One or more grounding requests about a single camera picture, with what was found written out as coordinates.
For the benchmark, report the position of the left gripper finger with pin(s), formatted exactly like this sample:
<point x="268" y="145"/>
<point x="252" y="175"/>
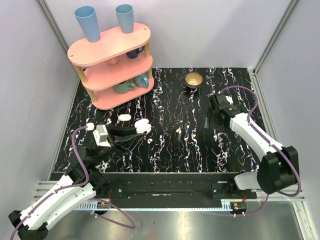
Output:
<point x="120" y="130"/>
<point x="136" y="138"/>

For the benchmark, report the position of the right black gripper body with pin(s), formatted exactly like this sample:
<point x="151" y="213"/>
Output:
<point x="216" y="112"/>

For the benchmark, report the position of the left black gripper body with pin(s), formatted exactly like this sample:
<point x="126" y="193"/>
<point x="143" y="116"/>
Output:
<point x="113" y="136"/>

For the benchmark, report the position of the white earbud charging case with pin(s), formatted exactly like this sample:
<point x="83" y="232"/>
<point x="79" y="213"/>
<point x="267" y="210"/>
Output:
<point x="142" y="126"/>

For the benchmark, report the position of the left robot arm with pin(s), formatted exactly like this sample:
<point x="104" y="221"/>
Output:
<point x="81" y="182"/>

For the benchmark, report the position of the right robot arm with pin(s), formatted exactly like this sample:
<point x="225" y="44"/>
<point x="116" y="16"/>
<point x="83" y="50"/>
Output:
<point x="278" y="166"/>

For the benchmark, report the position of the closed white oval case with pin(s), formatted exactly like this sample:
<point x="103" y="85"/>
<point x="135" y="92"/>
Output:
<point x="124" y="117"/>

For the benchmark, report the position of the gold patterned bowl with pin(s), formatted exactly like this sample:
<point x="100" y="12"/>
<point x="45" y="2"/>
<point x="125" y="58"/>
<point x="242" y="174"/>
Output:
<point x="193" y="80"/>

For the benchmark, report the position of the teal ceramic mug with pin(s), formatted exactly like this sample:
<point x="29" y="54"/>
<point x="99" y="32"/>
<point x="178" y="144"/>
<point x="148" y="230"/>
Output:
<point x="124" y="87"/>

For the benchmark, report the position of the light blue butterfly mug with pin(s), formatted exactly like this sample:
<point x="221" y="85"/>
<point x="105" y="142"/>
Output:
<point x="141" y="81"/>

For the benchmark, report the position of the pink three-tier shelf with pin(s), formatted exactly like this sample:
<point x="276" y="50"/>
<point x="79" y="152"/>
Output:
<point x="98" y="77"/>

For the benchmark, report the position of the pink cup on shelf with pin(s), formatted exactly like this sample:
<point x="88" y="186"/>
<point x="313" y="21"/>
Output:
<point x="113" y="61"/>

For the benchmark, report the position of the dark blue mug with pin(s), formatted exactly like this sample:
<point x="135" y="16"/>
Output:
<point x="134" y="53"/>

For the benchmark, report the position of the right blue plastic cup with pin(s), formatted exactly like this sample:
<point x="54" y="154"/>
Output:
<point x="125" y="17"/>

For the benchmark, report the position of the blue plastic cup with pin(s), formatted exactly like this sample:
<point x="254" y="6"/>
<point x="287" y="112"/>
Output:
<point x="87" y="19"/>
<point x="125" y="17"/>

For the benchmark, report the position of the left blue plastic cup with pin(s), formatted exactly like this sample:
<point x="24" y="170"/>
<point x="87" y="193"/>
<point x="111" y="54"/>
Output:
<point x="87" y="19"/>

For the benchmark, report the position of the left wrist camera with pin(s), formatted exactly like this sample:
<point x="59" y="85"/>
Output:
<point x="101" y="136"/>

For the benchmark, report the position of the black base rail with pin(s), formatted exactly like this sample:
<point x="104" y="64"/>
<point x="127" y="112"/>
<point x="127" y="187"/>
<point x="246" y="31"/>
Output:
<point x="218" y="185"/>

